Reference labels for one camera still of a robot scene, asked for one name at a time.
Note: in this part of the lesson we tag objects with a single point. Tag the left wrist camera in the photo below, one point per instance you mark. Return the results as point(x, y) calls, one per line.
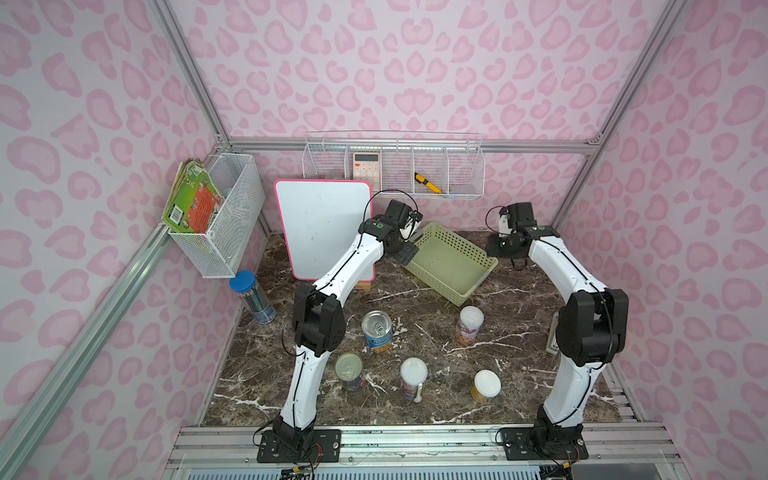
point(401, 213)

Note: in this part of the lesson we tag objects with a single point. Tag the blue lid pencil tube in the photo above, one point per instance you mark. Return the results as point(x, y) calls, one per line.
point(253, 297)

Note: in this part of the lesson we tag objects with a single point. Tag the white mesh wall basket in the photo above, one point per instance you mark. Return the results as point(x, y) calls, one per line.
point(218, 252)

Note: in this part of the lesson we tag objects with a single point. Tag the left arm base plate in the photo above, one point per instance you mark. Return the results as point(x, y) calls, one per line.
point(319, 446)

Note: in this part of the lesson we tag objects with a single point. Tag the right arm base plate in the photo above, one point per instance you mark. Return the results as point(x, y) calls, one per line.
point(542, 443)

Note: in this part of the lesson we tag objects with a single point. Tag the orange can white lid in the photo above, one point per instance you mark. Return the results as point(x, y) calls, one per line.
point(486, 386)

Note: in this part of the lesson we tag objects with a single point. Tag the white wire wall rack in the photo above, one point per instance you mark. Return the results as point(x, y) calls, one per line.
point(454, 162)

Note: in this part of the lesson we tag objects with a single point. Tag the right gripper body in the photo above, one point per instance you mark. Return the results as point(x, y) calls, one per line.
point(504, 244)

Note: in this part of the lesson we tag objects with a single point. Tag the blue can silver top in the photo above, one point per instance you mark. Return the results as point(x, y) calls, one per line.
point(377, 329)

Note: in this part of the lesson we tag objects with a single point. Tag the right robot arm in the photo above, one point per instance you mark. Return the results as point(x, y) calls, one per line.
point(591, 326)

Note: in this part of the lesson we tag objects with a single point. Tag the pink can white lid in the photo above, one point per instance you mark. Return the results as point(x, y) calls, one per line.
point(471, 319)

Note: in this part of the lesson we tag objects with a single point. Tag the pink framed whiteboard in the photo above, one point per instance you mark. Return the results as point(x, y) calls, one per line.
point(320, 219)

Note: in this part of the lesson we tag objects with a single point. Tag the yellow black utility knife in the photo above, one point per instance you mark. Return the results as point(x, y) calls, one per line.
point(424, 185)

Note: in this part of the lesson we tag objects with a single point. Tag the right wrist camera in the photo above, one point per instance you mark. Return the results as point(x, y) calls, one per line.
point(515, 217)

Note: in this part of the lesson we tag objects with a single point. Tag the dark can silver top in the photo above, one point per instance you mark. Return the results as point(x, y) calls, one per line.
point(349, 370)

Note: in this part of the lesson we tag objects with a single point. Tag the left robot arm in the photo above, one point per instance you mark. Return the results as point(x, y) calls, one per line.
point(319, 322)

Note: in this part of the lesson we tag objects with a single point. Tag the white orange calculator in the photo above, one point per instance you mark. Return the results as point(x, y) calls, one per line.
point(366, 166)

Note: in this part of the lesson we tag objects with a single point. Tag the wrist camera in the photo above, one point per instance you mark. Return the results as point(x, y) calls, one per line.
point(515, 217)
point(401, 213)

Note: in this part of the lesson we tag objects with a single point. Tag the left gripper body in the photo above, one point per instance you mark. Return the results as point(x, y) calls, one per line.
point(405, 243)

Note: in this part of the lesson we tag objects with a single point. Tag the yellow can white lid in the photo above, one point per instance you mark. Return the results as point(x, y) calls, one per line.
point(413, 375)

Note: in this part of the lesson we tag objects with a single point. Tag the green red book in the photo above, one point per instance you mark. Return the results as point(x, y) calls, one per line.
point(194, 201)

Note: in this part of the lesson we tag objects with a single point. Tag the green plastic basket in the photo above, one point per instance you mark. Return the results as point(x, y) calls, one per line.
point(449, 264)

